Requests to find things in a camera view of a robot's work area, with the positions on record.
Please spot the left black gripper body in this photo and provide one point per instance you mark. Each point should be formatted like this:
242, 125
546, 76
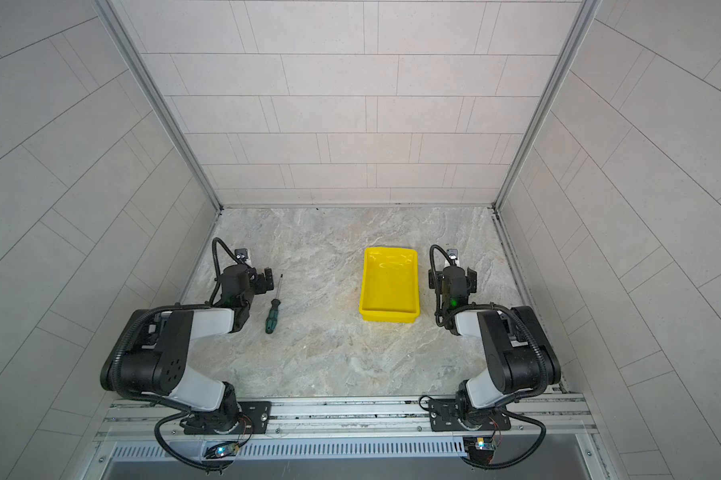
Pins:
256, 286

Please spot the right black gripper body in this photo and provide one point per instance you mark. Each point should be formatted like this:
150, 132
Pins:
442, 288

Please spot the green handled screwdriver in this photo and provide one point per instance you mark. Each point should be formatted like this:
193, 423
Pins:
272, 319

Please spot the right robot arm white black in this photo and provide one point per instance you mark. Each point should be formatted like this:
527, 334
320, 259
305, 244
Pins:
520, 360

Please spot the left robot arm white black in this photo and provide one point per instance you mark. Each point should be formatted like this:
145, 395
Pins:
150, 359

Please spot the yellow plastic bin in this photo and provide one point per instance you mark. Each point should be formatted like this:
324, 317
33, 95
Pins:
390, 286

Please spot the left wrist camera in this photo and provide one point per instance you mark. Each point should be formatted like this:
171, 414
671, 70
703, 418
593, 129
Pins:
241, 256

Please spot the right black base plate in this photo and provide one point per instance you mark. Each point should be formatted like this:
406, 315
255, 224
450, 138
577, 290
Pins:
444, 416

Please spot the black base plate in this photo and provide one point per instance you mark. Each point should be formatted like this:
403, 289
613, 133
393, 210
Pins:
444, 416
231, 418

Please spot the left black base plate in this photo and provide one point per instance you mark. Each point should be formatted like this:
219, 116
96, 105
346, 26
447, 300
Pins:
231, 418

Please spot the right circuit board with wires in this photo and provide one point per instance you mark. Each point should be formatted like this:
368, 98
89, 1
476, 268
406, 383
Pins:
480, 449

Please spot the circuit board with wires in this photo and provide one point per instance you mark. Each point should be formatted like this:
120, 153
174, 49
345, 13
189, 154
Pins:
223, 451
480, 449

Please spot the left circuit board with wires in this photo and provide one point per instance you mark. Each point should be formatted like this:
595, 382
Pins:
223, 451

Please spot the aluminium mounting rail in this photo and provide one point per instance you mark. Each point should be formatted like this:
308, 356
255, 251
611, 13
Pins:
345, 417

